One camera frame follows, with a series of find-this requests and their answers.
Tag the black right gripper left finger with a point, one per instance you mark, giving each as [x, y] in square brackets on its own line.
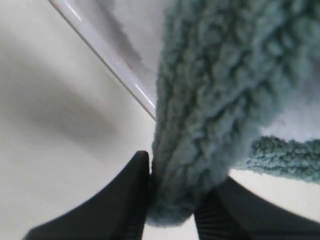
[117, 212]

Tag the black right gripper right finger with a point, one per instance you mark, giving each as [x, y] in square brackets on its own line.
[232, 212]

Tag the green fuzzy scarf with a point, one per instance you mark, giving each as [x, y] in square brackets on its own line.
[227, 68]

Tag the white rectangular tray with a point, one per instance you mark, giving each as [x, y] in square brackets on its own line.
[126, 35]

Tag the white plush snowman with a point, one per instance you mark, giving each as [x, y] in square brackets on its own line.
[300, 119]

